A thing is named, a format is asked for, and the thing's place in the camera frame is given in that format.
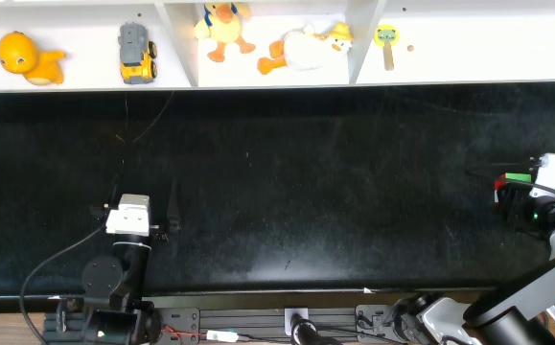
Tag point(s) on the many-coloured puzzle cube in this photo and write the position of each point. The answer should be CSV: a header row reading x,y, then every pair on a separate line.
x,y
516,177

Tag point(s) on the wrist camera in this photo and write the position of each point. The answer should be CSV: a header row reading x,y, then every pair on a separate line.
x,y
128,215
552,172

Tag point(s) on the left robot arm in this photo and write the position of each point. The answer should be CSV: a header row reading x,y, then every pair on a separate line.
x,y
128,268

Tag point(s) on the white shelf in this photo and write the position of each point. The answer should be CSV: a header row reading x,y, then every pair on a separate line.
x,y
277,72

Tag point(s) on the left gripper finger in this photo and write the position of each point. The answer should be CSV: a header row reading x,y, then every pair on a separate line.
x,y
174,213

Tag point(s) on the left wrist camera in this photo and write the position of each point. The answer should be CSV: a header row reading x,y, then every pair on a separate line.
x,y
128,215

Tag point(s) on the grey and yellow toy truck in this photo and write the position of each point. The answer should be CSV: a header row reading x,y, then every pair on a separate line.
x,y
135,52

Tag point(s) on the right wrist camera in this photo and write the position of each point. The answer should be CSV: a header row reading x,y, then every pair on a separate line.
x,y
552,172

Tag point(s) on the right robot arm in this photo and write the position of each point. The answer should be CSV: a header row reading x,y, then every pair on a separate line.
x,y
521,306

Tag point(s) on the yellow cat-face rattle drum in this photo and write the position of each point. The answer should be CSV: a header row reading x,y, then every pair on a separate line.
x,y
386,36

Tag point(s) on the white plush duck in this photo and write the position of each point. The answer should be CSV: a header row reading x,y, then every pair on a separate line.
x,y
308,50

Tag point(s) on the yellow plush duck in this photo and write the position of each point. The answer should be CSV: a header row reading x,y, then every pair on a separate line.
x,y
224,29

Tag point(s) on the mounting rail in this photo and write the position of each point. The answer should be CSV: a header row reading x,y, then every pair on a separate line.
x,y
248,321

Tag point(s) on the yellow rubber duck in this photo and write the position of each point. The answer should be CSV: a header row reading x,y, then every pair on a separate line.
x,y
25,57

